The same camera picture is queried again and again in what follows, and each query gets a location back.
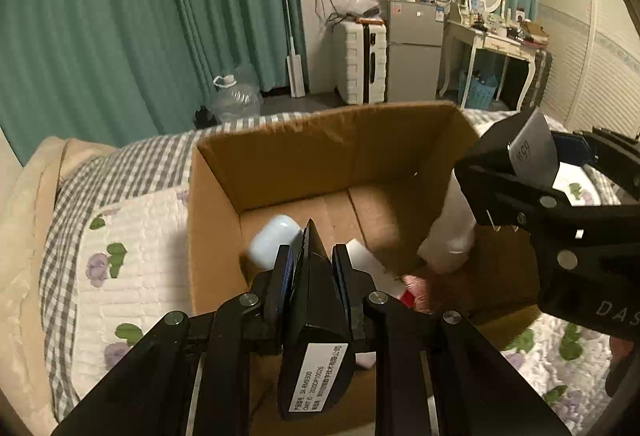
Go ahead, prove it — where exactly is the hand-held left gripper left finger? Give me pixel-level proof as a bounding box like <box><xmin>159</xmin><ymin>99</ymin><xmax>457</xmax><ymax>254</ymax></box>
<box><xmin>50</xmin><ymin>243</ymin><xmax>301</xmax><ymax>436</ymax></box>

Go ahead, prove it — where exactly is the grey checked bedsheet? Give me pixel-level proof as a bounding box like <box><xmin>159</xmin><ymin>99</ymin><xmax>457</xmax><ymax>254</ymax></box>
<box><xmin>39</xmin><ymin>108</ymin><xmax>640</xmax><ymax>422</ymax></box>

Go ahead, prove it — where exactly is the white plastic bottle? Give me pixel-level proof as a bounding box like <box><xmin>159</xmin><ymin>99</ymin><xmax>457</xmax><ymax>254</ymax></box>
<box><xmin>417</xmin><ymin>168</ymin><xmax>478</xmax><ymax>274</ymax></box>

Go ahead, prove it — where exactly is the white slatted wardrobe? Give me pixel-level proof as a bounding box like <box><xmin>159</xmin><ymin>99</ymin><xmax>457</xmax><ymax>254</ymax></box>
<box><xmin>535</xmin><ymin>0</ymin><xmax>640</xmax><ymax>142</ymax></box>

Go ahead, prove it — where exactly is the white dressing table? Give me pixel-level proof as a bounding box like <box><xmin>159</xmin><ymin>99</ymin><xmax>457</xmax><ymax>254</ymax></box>
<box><xmin>439</xmin><ymin>18</ymin><xmax>538</xmax><ymax>109</ymax></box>

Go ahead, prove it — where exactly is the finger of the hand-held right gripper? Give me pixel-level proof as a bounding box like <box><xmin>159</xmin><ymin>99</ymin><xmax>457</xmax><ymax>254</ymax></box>
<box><xmin>454</xmin><ymin>155</ymin><xmax>576</xmax><ymax>233</ymax></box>
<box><xmin>552</xmin><ymin>127</ymin><xmax>640</xmax><ymax>205</ymax></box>

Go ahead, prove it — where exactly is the cream duvet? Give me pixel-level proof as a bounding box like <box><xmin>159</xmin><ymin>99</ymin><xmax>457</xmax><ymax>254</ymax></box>
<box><xmin>0</xmin><ymin>136</ymin><xmax>126</xmax><ymax>436</ymax></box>

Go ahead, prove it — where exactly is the clear water jug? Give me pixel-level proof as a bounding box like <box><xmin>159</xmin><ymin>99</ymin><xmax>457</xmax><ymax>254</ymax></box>
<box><xmin>207</xmin><ymin>63</ymin><xmax>262</xmax><ymax>122</ymax></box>

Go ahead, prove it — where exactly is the pink packet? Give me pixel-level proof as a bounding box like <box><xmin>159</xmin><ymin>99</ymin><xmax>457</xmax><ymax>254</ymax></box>
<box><xmin>400</xmin><ymin>273</ymin><xmax>441</xmax><ymax>315</ymax></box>

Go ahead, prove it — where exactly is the silver small fridge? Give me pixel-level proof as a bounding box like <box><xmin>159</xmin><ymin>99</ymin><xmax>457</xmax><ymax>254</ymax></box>
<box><xmin>379</xmin><ymin>0</ymin><xmax>446</xmax><ymax>104</ymax></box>

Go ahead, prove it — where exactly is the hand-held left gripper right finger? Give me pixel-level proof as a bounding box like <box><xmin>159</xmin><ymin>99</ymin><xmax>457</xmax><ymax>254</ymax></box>
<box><xmin>331</xmin><ymin>243</ymin><xmax>573</xmax><ymax>436</ymax></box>

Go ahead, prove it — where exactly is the black remote control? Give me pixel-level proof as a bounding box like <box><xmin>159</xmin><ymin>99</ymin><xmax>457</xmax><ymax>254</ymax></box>
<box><xmin>276</xmin><ymin>218</ymin><xmax>357</xmax><ymax>421</ymax></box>

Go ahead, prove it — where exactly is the small brown cardboard box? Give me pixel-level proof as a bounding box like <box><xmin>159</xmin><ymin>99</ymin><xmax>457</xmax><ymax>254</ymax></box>
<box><xmin>520</xmin><ymin>18</ymin><xmax>548</xmax><ymax>40</ymax></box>

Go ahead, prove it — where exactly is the light blue earbud case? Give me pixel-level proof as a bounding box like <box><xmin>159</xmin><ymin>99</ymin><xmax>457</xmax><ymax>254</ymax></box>
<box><xmin>249</xmin><ymin>214</ymin><xmax>305</xmax><ymax>269</ymax></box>

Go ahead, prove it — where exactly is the white flat mop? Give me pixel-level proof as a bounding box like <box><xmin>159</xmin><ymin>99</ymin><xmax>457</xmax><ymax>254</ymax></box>
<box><xmin>279</xmin><ymin>0</ymin><xmax>307</xmax><ymax>98</ymax></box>

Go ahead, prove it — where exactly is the black and white power adapter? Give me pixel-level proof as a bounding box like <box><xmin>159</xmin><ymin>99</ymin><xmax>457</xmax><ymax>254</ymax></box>
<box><xmin>475</xmin><ymin>106</ymin><xmax>561</xmax><ymax>189</ymax></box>

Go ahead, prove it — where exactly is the blue plastic basket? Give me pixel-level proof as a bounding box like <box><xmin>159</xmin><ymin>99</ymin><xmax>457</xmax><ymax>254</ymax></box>
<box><xmin>459</xmin><ymin>71</ymin><xmax>501</xmax><ymax>109</ymax></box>

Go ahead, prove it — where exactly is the dark grey luggage case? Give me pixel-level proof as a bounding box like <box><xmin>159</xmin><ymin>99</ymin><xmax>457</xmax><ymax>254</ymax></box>
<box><xmin>530</xmin><ymin>50</ymin><xmax>553</xmax><ymax>109</ymax></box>

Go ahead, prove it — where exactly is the clear plastic bag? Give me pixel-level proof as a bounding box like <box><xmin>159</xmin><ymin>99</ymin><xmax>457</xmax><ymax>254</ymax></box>
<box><xmin>340</xmin><ymin>0</ymin><xmax>381</xmax><ymax>22</ymax></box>

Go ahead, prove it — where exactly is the white hard suitcase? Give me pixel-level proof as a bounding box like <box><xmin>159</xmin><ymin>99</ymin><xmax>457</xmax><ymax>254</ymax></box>
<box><xmin>334</xmin><ymin>20</ymin><xmax>388</xmax><ymax>106</ymax></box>

